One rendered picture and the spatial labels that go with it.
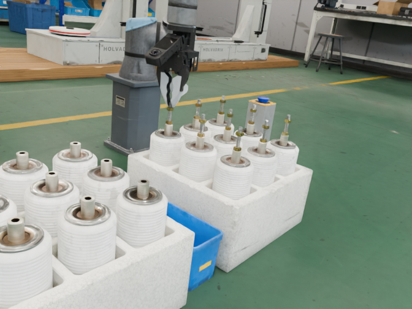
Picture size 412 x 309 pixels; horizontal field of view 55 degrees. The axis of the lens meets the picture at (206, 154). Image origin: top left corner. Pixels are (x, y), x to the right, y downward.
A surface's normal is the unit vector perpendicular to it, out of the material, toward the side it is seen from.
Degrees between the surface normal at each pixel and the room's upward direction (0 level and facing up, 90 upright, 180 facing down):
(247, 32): 90
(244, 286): 0
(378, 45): 90
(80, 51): 90
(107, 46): 90
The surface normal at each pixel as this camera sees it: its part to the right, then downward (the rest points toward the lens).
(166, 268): 0.73, 0.32
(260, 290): 0.12, -0.93
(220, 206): -0.64, 0.20
